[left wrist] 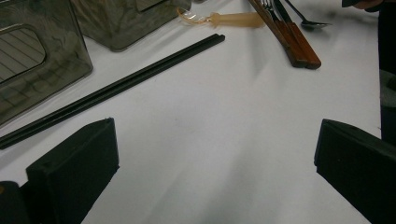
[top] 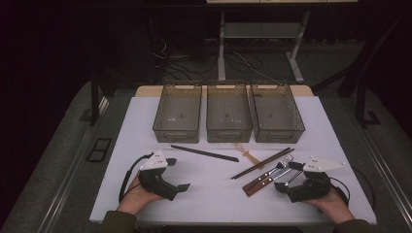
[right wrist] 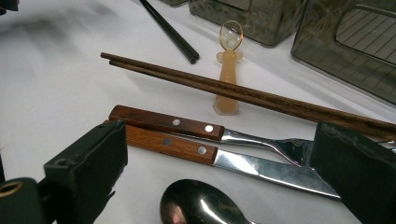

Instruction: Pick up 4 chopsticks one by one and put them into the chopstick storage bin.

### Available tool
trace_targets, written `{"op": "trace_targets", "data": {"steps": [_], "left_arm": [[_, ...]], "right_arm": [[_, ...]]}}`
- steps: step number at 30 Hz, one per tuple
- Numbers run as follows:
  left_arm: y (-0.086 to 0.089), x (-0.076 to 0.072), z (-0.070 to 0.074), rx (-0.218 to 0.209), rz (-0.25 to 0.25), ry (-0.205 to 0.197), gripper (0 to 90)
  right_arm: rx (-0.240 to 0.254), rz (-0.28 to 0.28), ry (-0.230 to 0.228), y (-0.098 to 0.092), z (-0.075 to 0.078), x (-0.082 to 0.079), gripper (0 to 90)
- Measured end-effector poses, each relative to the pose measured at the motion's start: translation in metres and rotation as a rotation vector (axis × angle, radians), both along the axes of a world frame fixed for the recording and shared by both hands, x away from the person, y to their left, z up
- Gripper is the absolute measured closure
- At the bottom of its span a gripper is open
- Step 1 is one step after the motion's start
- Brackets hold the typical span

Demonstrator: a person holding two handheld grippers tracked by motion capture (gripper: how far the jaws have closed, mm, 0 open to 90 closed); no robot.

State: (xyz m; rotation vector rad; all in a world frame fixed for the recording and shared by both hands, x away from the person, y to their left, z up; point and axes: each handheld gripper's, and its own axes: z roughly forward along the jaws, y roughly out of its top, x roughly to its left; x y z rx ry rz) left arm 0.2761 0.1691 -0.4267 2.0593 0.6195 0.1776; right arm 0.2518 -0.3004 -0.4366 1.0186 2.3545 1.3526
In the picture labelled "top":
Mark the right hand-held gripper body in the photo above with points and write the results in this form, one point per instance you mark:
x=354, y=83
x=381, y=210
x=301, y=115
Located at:
x=312, y=187

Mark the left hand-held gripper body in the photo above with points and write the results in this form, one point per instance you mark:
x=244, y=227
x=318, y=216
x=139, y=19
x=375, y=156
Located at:
x=155, y=183

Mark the brown chopstick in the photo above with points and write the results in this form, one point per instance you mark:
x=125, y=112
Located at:
x=260, y=162
x=263, y=165

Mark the clear brown plastic bin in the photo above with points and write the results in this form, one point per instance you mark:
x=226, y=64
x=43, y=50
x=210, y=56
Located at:
x=228, y=110
x=275, y=110
x=178, y=110

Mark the person's left hand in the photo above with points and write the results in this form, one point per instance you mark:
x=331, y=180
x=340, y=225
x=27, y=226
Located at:
x=136, y=200

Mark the person's right hand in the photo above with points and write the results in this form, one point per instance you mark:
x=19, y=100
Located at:
x=333, y=207

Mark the thin metal utensil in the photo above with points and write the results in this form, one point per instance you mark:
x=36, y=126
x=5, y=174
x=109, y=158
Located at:
x=295, y=177

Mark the white table mat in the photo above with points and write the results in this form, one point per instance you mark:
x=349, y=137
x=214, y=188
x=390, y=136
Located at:
x=210, y=194

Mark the black stand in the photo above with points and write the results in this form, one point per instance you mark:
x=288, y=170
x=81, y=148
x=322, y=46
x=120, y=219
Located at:
x=360, y=103
x=94, y=103

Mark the black tripod legs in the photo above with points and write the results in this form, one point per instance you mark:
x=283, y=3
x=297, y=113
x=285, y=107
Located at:
x=348, y=85

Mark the black computer tower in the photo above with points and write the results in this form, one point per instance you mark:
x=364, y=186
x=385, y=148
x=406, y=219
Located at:
x=186, y=39

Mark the white metal desk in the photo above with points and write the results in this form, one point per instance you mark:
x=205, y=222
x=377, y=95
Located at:
x=222, y=48

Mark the metal floor rail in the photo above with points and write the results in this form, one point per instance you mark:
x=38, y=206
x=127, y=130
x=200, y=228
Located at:
x=68, y=181
x=388, y=174

